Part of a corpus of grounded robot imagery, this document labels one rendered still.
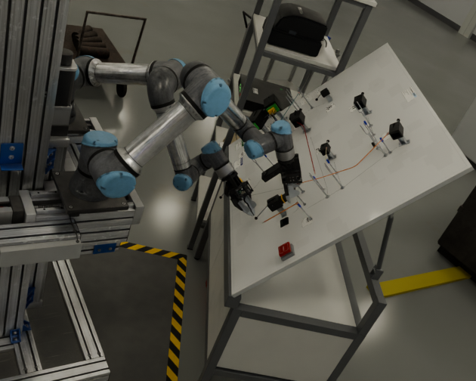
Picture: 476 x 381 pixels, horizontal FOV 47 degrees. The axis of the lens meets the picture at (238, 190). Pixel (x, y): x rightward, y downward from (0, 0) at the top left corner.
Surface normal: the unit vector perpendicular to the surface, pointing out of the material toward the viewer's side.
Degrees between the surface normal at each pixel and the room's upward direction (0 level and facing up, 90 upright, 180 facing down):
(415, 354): 0
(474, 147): 90
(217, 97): 84
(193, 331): 0
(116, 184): 96
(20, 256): 90
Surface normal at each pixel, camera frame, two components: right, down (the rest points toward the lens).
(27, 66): 0.45, 0.62
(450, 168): -0.59, -0.65
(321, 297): 0.30, -0.78
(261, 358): 0.03, 0.58
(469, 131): -0.83, 0.07
